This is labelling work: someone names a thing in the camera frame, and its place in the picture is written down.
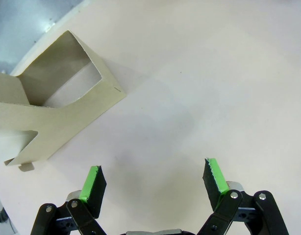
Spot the brown cardboard cup carrier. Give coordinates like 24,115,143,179
0,29,126,172

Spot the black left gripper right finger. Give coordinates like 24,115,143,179
197,158,290,235

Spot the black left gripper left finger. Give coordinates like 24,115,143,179
30,165,107,235

